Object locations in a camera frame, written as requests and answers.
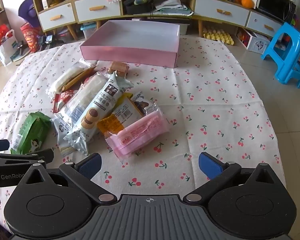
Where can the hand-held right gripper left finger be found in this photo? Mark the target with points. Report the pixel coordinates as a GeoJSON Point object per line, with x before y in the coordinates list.
{"type": "Point", "coordinates": [91, 166]}

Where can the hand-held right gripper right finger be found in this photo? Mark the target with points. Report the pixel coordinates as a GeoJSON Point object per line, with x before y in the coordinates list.
{"type": "Point", "coordinates": [210, 166]}

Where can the green snack packet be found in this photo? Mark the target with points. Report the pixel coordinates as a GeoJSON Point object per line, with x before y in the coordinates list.
{"type": "Point", "coordinates": [31, 132]}

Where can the orange label snack packet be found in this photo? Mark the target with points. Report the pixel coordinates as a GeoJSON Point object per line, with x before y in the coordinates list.
{"type": "Point", "coordinates": [115, 120]}

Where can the pink wafer packet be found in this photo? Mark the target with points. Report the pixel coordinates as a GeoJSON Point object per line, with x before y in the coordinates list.
{"type": "Point", "coordinates": [137, 135]}

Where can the pale blue cookie packet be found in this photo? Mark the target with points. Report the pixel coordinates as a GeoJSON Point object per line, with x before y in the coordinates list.
{"type": "Point", "coordinates": [100, 110]}

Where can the clear white cracker packet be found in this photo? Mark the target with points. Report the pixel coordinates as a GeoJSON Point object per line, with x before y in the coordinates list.
{"type": "Point", "coordinates": [82, 95]}

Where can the red snack packet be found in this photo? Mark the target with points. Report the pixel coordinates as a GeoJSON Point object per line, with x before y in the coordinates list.
{"type": "Point", "coordinates": [62, 97]}

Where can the gold snack packet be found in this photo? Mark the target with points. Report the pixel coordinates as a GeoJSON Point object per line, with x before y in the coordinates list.
{"type": "Point", "coordinates": [78, 78]}

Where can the long white rice cracker packet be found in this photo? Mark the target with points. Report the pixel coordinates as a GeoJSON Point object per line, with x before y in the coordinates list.
{"type": "Point", "coordinates": [65, 77]}

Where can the clear wafer biscuit packet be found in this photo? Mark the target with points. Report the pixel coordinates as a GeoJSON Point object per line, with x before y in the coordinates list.
{"type": "Point", "coordinates": [117, 67]}

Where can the pink cardboard box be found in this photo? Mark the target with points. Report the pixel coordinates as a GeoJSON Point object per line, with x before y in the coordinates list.
{"type": "Point", "coordinates": [130, 52]}

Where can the cherry print tablecloth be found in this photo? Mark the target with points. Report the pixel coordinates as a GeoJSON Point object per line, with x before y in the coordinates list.
{"type": "Point", "coordinates": [215, 100]}

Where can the white paper bag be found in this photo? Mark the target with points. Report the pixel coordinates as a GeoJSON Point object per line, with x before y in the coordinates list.
{"type": "Point", "coordinates": [5, 51]}

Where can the red printed gift bag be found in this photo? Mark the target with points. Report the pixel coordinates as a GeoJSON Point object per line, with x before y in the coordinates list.
{"type": "Point", "coordinates": [31, 38]}

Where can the black device on stand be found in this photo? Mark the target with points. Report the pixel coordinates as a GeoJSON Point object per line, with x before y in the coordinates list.
{"type": "Point", "coordinates": [50, 40]}

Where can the yellow egg tray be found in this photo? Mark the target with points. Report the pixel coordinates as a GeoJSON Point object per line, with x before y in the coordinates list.
{"type": "Point", "coordinates": [217, 35]}

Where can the white printed box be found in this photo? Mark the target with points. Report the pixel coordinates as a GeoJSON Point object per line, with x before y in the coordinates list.
{"type": "Point", "coordinates": [257, 43]}

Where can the clear bin blue lid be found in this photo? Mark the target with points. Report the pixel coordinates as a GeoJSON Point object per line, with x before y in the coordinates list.
{"type": "Point", "coordinates": [88, 31]}

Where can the purple hat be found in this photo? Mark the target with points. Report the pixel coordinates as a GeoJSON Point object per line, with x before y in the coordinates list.
{"type": "Point", "coordinates": [27, 12]}

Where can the white cabinet drawer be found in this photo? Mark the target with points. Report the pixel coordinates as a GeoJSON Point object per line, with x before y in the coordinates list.
{"type": "Point", "coordinates": [221, 11]}
{"type": "Point", "coordinates": [56, 17]}
{"type": "Point", "coordinates": [97, 7]}
{"type": "Point", "coordinates": [263, 25]}

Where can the clear storage bin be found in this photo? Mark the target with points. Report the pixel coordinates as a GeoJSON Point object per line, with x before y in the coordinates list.
{"type": "Point", "coordinates": [183, 28]}

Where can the blue plastic stool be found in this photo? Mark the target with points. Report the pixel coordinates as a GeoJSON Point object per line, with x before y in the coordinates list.
{"type": "Point", "coordinates": [287, 47]}

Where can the small white carton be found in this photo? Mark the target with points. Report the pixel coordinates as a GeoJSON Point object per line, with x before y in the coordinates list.
{"type": "Point", "coordinates": [46, 2]}

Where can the wooden cabinet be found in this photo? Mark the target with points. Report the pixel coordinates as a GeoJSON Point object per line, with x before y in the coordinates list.
{"type": "Point", "coordinates": [187, 1]}

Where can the black bag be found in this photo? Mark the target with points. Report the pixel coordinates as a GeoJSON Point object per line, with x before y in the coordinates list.
{"type": "Point", "coordinates": [137, 6]}

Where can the orange fruit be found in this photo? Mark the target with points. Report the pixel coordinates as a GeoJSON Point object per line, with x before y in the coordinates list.
{"type": "Point", "coordinates": [247, 2]}

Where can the black microwave oven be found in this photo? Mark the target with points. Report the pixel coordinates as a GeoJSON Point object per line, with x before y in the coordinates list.
{"type": "Point", "coordinates": [276, 3]}

